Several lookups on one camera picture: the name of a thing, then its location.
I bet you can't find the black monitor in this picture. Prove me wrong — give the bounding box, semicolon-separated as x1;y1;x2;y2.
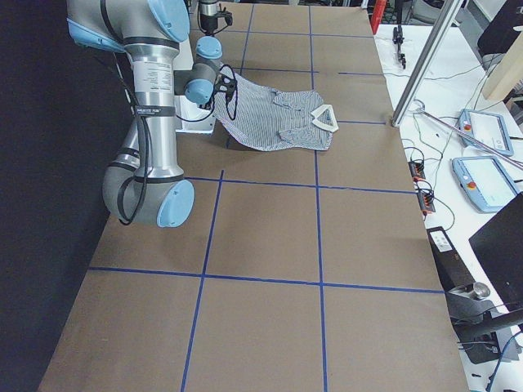
469;194;523;310

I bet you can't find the black power box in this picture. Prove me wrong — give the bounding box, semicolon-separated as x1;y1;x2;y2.
427;226;476;292

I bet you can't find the near teach pendant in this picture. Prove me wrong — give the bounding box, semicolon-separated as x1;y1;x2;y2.
451;155;519;213

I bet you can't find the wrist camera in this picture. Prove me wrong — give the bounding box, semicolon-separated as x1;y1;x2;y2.
214;73;238;100
217;8;234;26

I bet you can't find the silver reacher grabber stick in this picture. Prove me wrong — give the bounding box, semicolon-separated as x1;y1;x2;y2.
413;99;522;170

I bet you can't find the black grabber tool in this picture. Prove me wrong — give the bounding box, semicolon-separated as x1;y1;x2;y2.
392;0;406;69

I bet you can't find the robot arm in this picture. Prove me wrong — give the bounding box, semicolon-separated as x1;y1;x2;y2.
67;1;221;228
197;0;219;36

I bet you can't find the teach pendant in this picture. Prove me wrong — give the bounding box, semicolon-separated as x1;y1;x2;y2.
458;109;514;157
451;155;519;213

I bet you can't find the striped polo shirt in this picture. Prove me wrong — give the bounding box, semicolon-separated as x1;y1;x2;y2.
214;76;339;152

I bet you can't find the far teach pendant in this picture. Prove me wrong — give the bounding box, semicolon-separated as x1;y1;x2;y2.
458;109;514;157

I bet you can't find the orange black connector strip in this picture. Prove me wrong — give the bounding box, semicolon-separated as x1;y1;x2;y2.
408;159;436;216

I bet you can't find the aluminium frame post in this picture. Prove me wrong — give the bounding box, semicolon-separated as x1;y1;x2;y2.
391;0;463;127

